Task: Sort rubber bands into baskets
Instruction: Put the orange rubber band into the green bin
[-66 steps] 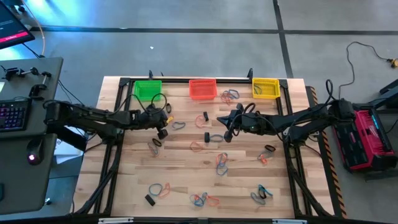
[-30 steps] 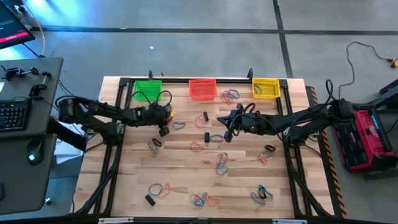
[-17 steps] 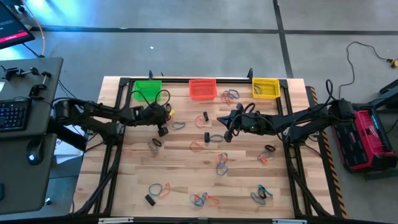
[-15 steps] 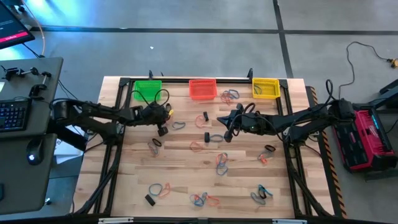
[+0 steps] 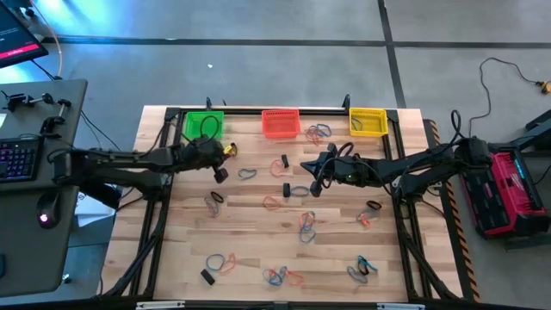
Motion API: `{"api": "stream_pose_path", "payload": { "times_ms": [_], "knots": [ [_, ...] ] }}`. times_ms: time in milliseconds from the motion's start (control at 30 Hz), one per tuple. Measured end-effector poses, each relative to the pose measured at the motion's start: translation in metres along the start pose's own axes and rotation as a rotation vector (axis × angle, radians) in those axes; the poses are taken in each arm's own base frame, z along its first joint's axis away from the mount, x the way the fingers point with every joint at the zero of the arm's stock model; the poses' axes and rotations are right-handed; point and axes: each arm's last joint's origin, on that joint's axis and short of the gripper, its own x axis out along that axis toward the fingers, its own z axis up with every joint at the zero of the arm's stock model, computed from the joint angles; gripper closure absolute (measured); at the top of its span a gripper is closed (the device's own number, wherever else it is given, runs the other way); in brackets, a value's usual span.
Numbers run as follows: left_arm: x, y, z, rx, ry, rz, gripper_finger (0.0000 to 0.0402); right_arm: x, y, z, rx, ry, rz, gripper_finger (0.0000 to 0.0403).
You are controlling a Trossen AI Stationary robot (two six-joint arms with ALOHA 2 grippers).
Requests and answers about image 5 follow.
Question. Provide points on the red black tool case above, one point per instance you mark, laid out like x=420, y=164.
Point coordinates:
x=503, y=194

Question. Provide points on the black computer monitor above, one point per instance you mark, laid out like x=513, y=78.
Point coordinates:
x=17, y=39

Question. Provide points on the silver table bracket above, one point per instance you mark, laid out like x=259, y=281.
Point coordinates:
x=159, y=305
x=400, y=306

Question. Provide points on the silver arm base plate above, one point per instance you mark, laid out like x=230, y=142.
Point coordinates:
x=395, y=178

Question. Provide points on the orange plastic basket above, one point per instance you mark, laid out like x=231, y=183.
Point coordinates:
x=280, y=124

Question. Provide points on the black frame clamp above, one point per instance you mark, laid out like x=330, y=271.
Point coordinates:
x=346, y=102
x=208, y=104

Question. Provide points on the black computer mouse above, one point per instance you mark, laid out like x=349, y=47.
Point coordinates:
x=48, y=211

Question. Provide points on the small desk bolt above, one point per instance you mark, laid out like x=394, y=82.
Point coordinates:
x=66, y=279

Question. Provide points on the black phone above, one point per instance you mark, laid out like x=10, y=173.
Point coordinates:
x=2, y=264

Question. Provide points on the black metal stand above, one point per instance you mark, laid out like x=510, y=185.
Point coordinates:
x=538, y=129

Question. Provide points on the yellow plastic basket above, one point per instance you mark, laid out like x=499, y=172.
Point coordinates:
x=374, y=122

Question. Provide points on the white paper sheet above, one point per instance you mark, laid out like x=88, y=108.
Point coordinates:
x=94, y=208

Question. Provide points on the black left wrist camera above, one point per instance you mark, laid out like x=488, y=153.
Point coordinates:
x=221, y=175

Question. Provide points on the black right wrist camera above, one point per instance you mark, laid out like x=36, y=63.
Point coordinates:
x=316, y=188

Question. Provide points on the black thin rubber band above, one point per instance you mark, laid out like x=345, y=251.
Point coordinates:
x=380, y=206
x=216, y=196
x=361, y=270
x=236, y=150

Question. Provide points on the black yellow hazard tape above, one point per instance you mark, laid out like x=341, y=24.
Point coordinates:
x=462, y=241

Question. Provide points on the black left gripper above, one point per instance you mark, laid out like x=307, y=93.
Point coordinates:
x=202, y=153

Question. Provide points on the dark blue rubber band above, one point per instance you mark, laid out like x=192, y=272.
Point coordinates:
x=329, y=129

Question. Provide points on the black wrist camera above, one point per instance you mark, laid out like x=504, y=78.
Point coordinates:
x=221, y=175
x=316, y=188

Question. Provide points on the yellow tape label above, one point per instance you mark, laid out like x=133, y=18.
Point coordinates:
x=228, y=149

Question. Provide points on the black desk clamp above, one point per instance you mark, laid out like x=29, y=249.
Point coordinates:
x=49, y=125
x=30, y=100

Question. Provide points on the grey desk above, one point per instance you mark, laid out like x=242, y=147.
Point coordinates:
x=43, y=258

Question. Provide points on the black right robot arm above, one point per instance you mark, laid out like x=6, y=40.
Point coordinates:
x=422, y=161

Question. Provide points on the black backlit keyboard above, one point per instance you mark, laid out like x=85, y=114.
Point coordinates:
x=19, y=159

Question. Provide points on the small orange rubber band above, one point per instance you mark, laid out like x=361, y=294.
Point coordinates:
x=270, y=273

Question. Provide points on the green plastic basket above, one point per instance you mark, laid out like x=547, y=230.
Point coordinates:
x=193, y=129

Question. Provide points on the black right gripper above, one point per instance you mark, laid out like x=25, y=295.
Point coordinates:
x=355, y=172

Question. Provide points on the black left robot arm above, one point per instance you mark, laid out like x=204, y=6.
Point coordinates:
x=129, y=157

